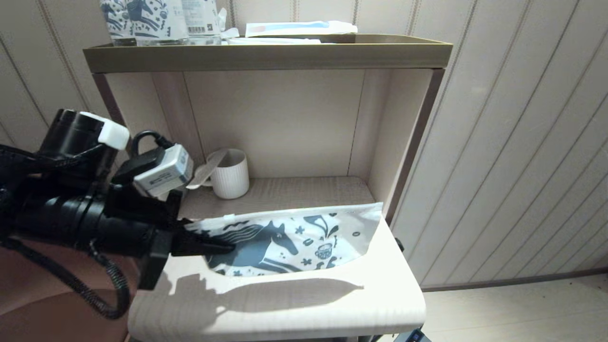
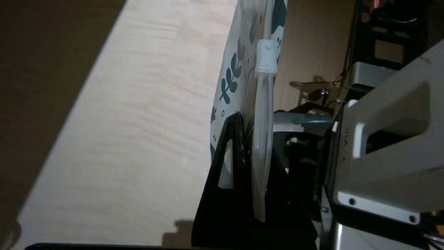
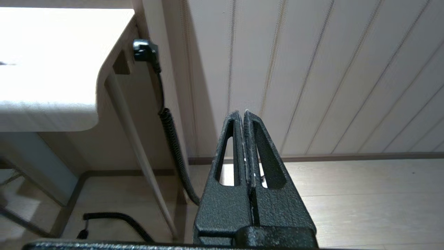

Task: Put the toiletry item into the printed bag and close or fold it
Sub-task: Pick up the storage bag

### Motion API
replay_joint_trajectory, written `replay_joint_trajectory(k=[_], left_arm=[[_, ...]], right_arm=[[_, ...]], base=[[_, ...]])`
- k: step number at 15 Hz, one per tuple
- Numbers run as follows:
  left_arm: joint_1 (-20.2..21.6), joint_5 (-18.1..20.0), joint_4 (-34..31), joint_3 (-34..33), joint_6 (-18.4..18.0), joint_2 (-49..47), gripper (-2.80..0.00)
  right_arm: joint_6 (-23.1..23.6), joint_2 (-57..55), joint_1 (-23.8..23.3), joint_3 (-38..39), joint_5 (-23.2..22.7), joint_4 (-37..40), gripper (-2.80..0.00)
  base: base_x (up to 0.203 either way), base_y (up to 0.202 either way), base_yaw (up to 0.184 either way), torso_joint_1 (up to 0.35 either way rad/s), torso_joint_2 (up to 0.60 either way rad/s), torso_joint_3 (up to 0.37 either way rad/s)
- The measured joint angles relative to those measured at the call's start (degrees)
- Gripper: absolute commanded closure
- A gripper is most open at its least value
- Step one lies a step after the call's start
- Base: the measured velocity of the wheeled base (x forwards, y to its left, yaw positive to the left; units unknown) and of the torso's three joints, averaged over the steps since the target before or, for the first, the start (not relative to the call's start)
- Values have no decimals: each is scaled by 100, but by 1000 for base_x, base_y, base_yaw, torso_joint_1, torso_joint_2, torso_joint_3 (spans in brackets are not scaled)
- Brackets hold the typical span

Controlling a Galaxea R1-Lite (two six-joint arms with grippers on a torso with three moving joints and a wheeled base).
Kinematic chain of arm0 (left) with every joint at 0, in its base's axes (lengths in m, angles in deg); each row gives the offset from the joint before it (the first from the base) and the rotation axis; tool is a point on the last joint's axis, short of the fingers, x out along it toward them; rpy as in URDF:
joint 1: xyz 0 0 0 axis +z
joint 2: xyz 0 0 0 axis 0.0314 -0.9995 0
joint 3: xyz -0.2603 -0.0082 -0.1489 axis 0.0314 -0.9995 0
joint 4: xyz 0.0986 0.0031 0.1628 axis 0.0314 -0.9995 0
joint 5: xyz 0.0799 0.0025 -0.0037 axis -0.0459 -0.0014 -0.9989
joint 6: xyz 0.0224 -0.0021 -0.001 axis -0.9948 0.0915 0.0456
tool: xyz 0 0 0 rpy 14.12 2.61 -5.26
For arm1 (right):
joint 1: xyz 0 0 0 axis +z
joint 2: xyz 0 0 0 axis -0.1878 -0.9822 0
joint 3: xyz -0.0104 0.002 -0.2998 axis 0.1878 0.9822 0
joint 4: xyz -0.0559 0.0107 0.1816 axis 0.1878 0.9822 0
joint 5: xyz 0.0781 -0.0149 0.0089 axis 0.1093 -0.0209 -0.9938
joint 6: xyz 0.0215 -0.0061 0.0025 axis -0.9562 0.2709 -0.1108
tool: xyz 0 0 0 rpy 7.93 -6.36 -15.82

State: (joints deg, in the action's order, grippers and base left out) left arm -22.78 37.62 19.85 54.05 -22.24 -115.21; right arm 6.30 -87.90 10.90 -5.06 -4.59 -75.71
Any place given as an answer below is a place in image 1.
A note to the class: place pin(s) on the white ribbed mug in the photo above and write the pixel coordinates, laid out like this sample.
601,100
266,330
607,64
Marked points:
232,178

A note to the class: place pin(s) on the white horse-print zip pouch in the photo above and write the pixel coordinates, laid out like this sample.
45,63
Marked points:
294,237

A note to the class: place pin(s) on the small knotted white packet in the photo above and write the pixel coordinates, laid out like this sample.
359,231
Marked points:
228,32

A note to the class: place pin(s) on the blue white toothbrush packet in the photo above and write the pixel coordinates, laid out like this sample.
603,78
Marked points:
294,28

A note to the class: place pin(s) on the black desk knob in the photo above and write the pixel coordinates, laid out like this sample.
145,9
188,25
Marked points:
400,245

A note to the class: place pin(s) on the horse label water bottle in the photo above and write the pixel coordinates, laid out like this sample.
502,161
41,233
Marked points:
114,19

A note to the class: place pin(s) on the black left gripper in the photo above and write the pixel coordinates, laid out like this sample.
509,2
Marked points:
133,228

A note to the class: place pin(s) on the horse-print packages on shelf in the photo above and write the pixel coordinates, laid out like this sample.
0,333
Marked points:
156,19

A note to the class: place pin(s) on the light wood shelf desk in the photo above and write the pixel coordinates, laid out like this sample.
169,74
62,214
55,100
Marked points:
304,308

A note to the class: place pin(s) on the white wrapped packet in mug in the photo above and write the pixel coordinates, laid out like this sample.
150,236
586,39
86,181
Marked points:
209,166

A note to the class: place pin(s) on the brown chair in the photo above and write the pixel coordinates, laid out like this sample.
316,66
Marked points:
28,323

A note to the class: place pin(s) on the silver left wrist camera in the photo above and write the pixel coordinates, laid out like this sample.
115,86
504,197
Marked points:
164,173

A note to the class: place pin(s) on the barcode label water bottle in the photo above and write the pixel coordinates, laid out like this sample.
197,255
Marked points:
200,19

